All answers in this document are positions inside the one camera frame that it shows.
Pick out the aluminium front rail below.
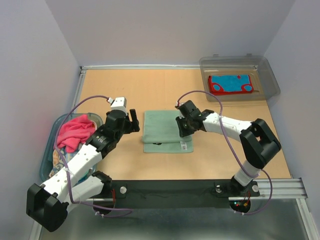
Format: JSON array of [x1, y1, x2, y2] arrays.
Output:
[[39, 177, 309, 201]]

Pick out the clear grey plastic bin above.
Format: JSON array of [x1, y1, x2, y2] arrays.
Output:
[[199, 55, 281, 102]]

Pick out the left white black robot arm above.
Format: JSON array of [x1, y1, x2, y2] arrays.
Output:
[[26, 109, 140, 232]]

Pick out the patterned light blue towel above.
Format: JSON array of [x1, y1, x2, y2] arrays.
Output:
[[49, 143, 83, 178]]

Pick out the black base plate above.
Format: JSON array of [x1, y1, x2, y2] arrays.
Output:
[[81, 170, 261, 218]]

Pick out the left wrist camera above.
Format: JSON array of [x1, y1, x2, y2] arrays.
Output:
[[110, 96, 127, 113]]

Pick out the mint green towel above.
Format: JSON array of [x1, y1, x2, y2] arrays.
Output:
[[142, 110, 194, 154]]

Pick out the teal plastic laundry bin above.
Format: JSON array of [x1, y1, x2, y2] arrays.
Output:
[[39, 112, 103, 182]]

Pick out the pink towel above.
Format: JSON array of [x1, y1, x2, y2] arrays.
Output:
[[56, 114, 97, 153]]

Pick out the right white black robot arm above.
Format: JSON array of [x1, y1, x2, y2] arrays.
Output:
[[175, 100, 282, 195]]

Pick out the red blue cat towel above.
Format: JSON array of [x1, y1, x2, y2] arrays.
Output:
[[208, 74, 254, 96]]

